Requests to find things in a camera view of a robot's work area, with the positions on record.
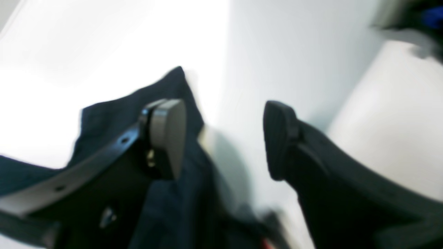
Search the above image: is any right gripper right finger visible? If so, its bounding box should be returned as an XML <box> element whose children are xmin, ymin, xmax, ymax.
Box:
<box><xmin>263</xmin><ymin>101</ymin><xmax>443</xmax><ymax>249</ymax></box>

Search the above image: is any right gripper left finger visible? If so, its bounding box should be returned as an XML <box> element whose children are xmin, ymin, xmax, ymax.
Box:
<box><xmin>1</xmin><ymin>99</ymin><xmax>187</xmax><ymax>249</ymax></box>

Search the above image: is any black t-shirt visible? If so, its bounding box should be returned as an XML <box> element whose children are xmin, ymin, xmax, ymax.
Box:
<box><xmin>1</xmin><ymin>66</ymin><xmax>289</xmax><ymax>249</ymax></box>

